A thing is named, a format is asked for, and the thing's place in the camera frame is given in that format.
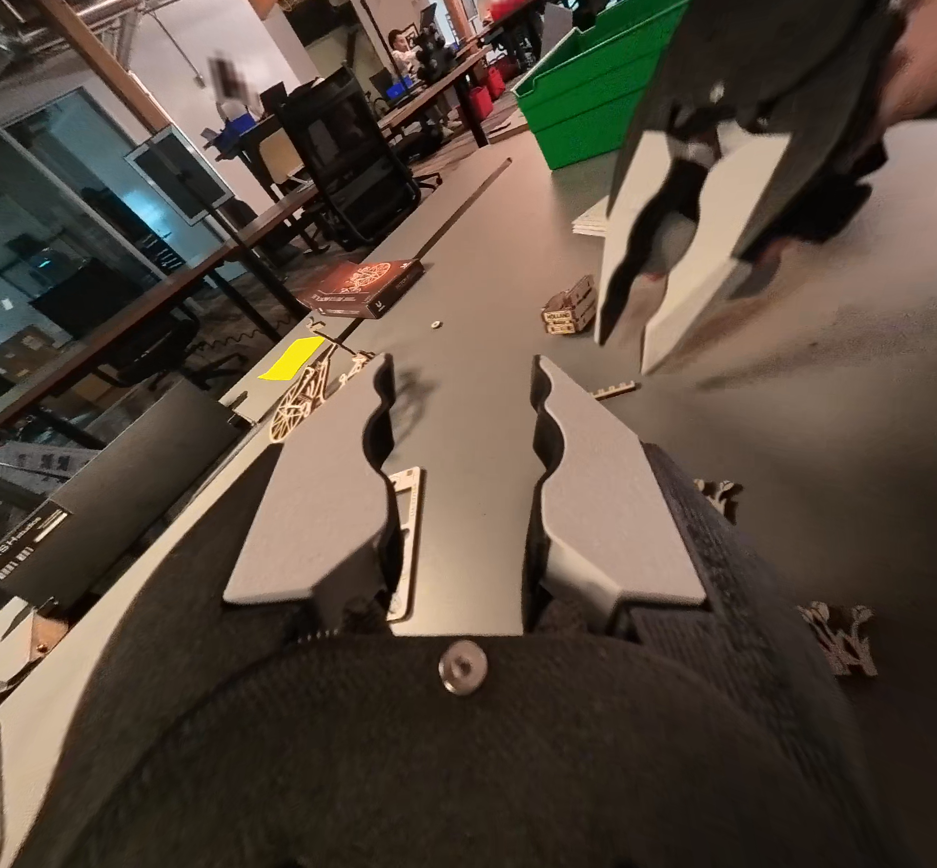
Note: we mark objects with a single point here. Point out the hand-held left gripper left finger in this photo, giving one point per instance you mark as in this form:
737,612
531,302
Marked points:
315,516

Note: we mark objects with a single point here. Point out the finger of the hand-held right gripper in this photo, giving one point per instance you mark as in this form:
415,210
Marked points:
629,194
739,187

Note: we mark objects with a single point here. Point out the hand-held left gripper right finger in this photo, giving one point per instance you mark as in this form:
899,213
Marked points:
615,509

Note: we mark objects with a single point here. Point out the small toothed wooden piece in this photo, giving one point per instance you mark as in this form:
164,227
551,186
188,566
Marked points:
613,390

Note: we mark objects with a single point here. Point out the wooden cut-out parts sheet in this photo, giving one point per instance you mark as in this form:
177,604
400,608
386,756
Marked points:
408,538

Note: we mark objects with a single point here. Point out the wooden bicycle model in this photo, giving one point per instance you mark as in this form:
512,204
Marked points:
304,399

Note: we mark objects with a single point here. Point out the small wooden crate model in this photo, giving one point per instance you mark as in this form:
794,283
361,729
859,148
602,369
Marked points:
571,308

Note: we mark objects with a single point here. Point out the person's right hand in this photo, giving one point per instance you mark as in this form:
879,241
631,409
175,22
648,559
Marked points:
919,40

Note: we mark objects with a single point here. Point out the stack of white sheets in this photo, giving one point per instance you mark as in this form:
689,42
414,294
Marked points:
593,218

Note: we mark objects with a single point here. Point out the green plastic bin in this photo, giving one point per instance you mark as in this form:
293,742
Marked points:
585,99

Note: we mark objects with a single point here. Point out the yellow sticky note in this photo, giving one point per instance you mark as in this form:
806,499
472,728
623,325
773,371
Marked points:
291,359

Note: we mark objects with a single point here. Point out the black cardboard box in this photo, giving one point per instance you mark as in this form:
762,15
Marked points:
124,487

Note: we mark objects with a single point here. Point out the dark box with bicycle print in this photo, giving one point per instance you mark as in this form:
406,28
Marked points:
362,289

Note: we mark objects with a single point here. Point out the black office chair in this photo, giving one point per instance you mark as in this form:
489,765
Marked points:
351,150

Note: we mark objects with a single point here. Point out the framed grey board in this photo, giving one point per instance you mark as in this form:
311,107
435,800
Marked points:
179,176

